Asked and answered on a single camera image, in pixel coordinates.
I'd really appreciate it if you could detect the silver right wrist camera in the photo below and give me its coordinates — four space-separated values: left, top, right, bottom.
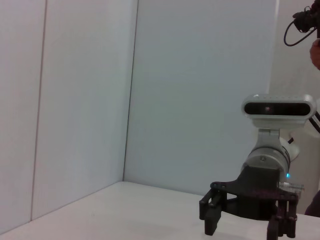
241 93 315 131

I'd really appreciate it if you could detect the right gripper silver connector plug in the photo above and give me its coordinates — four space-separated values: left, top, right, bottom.
278 181 305 194

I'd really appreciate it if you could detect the black handheld teleoperation controller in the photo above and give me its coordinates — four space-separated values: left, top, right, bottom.
283 0 320 47

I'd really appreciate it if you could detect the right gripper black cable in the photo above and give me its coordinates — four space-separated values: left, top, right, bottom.
287 116 320 146

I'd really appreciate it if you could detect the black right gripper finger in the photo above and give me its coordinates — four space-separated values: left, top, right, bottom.
199 188 227 236
266 197 299 240

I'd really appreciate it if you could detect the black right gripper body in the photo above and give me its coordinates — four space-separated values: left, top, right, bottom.
211 164 300 221

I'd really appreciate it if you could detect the operator's right hand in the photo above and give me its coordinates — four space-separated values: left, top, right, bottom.
309 39 320 71

